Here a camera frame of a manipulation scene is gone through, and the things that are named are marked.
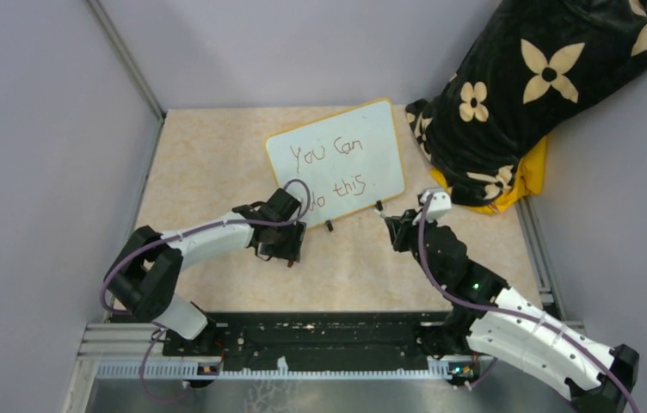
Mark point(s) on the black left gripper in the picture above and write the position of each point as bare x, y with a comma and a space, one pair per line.
292, 251

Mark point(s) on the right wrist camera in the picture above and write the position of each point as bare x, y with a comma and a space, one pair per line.
435, 203

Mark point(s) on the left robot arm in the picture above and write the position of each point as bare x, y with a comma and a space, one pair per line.
144, 275

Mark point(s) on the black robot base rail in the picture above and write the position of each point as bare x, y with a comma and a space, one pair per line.
327, 345

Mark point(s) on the black floral blanket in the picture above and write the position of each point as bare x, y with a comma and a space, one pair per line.
535, 65

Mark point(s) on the aluminium frame post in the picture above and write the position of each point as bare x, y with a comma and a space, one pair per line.
125, 57

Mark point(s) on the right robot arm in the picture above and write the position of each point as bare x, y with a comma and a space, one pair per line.
491, 317

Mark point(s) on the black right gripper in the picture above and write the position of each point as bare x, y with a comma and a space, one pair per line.
402, 227

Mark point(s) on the aluminium frame rail right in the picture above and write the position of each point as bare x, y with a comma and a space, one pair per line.
549, 295

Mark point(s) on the yellow cloth under blanket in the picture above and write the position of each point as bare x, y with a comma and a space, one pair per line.
486, 173

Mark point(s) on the yellow framed whiteboard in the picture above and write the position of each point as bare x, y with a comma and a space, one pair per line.
342, 163

